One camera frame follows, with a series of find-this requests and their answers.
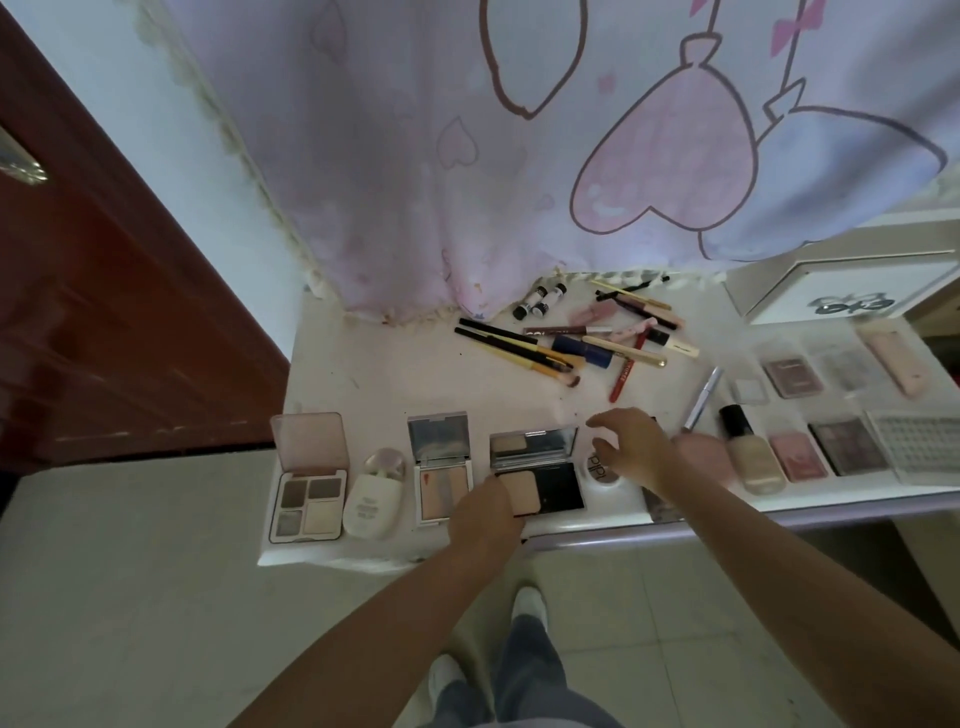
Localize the silver cosmetic pen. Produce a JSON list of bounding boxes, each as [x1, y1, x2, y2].
[[680, 365, 723, 435]]

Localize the person's white shoe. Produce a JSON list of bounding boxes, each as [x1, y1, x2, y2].
[[426, 654, 468, 708], [511, 585, 548, 625]]

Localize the gold cosmetic pencil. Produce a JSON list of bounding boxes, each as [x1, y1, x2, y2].
[[588, 278, 674, 312]]

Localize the dark eyeshadow palette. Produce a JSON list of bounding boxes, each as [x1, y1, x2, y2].
[[807, 417, 891, 478]]

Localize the person's blue jeans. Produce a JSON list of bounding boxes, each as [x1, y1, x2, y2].
[[429, 613, 625, 728]]

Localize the person's left forearm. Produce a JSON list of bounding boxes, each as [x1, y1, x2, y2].
[[228, 536, 526, 728]]

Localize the metal door handle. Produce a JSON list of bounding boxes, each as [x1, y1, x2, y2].
[[0, 123, 51, 186]]

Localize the pale pink tube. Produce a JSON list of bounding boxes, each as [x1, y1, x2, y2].
[[856, 321, 932, 398]]

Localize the black pink cosmetic pen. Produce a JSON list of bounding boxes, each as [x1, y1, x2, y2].
[[595, 290, 685, 331]]

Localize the black powder compact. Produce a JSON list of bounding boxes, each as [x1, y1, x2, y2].
[[489, 425, 587, 519]]

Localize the brown wooden door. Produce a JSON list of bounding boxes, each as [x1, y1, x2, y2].
[[0, 0, 294, 475]]

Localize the gold cosmetic tube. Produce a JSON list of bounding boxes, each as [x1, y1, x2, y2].
[[580, 334, 668, 369]]

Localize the white black lipstick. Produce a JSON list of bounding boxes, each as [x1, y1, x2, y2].
[[645, 329, 701, 360]]

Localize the pink cartoon print curtain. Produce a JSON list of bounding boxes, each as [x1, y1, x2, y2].
[[120, 0, 960, 325]]

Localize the person's right forearm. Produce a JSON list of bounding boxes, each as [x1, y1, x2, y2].
[[648, 450, 960, 728]]

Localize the red lip pencil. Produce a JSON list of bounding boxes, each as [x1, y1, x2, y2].
[[608, 330, 648, 405]]

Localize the clear false lash tray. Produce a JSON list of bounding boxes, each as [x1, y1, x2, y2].
[[865, 408, 960, 488]]

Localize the mauve blush clear compact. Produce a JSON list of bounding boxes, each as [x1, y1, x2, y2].
[[760, 357, 825, 400]]

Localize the white cream bottle pink cap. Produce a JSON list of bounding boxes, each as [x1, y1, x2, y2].
[[342, 447, 408, 540]]

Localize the white box bow print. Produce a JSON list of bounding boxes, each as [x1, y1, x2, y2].
[[723, 250, 960, 327]]

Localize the pink lip gloss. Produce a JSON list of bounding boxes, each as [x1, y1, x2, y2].
[[568, 301, 625, 328]]

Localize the clear plastic case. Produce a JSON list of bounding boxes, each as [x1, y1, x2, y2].
[[813, 341, 879, 396]]

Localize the blue cosmetic tube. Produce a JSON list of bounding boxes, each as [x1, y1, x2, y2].
[[551, 334, 615, 369]]

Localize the round white jar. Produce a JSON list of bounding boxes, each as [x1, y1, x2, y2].
[[581, 448, 624, 490]]

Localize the brown eyeliner pencil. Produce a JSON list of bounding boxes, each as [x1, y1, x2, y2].
[[522, 323, 618, 338]]

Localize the pink blush compact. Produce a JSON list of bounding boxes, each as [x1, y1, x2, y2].
[[768, 431, 831, 483]]

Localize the foundation bottle black cap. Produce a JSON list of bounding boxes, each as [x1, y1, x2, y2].
[[718, 404, 788, 497]]

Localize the round pink powder puff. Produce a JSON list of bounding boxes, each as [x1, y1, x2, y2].
[[671, 432, 737, 489]]

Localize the white mirrored contour palette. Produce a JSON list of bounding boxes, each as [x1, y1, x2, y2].
[[407, 411, 476, 527]]

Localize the person's right hand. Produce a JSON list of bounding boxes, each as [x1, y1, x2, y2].
[[585, 407, 679, 494]]

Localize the person's left hand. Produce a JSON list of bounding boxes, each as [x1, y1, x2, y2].
[[447, 475, 527, 563]]

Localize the black gold makeup brush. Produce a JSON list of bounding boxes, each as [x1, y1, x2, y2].
[[453, 326, 582, 389], [458, 317, 587, 370]]

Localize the pink lid eyeshadow palette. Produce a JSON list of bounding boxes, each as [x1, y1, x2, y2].
[[268, 411, 351, 546]]

